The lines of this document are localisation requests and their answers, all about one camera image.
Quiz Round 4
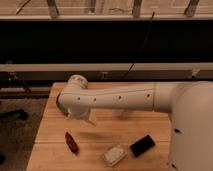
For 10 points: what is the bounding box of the green ceramic bowl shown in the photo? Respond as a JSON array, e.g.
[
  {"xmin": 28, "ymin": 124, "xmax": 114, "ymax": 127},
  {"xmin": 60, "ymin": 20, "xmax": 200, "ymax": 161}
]
[{"xmin": 56, "ymin": 94, "xmax": 68, "ymax": 115}]

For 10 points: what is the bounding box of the black hanging cable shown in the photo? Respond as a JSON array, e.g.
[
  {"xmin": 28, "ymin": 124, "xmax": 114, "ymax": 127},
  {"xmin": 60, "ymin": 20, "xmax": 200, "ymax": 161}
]
[{"xmin": 119, "ymin": 11, "xmax": 156, "ymax": 82}]

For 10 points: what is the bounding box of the black office chair base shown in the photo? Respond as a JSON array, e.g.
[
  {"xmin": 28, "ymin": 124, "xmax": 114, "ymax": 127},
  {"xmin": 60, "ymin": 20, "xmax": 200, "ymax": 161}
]
[{"xmin": 0, "ymin": 109, "xmax": 28, "ymax": 120}]

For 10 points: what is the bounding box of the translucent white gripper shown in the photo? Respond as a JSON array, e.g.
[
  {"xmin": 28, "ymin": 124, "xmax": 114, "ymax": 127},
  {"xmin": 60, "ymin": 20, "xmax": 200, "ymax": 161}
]
[{"xmin": 68, "ymin": 109, "xmax": 95, "ymax": 126}]

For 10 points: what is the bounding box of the metal rail frame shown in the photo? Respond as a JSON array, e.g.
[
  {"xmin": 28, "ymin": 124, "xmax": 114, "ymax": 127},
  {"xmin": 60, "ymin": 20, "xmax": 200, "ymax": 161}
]
[{"xmin": 0, "ymin": 62, "xmax": 213, "ymax": 81}]

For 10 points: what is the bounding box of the white rectangular block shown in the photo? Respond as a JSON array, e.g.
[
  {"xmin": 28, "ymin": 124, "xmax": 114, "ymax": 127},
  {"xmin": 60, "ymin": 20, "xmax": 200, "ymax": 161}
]
[{"xmin": 103, "ymin": 144, "xmax": 126, "ymax": 167}]

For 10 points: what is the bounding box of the dark red pepper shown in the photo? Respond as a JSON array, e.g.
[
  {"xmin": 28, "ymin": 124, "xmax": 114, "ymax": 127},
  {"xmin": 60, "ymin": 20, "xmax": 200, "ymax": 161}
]
[{"xmin": 65, "ymin": 132, "xmax": 79, "ymax": 154}]

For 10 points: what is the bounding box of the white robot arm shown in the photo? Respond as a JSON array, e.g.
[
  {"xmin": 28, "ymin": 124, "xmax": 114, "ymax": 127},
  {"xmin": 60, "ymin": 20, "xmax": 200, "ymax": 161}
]
[{"xmin": 56, "ymin": 75, "xmax": 213, "ymax": 171}]

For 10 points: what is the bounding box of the black smartphone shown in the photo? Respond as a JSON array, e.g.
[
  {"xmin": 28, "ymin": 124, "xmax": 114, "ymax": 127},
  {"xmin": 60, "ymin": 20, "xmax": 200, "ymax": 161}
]
[{"xmin": 130, "ymin": 135, "xmax": 155, "ymax": 157}]

